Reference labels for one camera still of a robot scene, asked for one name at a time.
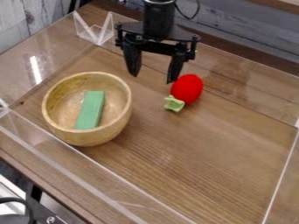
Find red toy strawberry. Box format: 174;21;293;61
162;73;202;112

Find green rectangular block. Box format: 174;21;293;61
74;91;105;130

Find brown wooden bowl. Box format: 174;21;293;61
41;72;132;147

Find clear acrylic tray wall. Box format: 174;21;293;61
0;99;194;224

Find black metal stand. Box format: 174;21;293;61
0;182;67;224

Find black cable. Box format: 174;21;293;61
173;0;201;21

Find clear acrylic corner bracket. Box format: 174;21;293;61
71;11;114;46

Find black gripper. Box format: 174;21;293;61
116;0;200;83

